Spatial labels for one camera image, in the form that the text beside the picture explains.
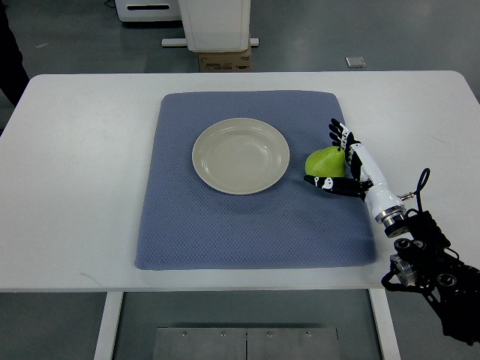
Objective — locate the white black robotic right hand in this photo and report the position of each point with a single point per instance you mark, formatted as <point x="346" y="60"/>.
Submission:
<point x="367" y="182"/>

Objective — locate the green pear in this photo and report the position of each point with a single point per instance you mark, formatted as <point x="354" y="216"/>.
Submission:
<point x="327" y="162"/>

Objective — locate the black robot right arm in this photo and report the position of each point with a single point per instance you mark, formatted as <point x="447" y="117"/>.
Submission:
<point x="424" y="263"/>

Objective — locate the small grey floor plate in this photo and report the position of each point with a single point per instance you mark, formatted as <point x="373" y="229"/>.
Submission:
<point x="355" y="62"/>

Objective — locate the beige round plate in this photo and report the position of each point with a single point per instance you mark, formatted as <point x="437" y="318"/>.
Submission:
<point x="240" y="156"/>

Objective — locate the white right table leg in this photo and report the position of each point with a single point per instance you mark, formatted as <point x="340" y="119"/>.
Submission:
<point x="384" y="325"/>

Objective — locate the white table leg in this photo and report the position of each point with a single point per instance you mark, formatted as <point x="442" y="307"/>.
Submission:
<point x="106" y="339"/>
<point x="384" y="325"/>

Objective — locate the blue woven placemat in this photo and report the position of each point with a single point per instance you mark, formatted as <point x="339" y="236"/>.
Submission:
<point x="186" y="224"/>

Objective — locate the brown cardboard box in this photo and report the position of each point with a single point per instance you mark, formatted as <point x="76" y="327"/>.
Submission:
<point x="225" y="62"/>

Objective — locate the white left table leg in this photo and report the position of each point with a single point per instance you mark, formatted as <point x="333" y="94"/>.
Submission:
<point x="106" y="339"/>

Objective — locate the white machine with dark slot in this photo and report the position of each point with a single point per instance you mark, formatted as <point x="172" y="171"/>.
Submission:
<point x="150" y="11"/>

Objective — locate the person in dark clothes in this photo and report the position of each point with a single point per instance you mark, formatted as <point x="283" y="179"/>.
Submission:
<point x="14" y="78"/>

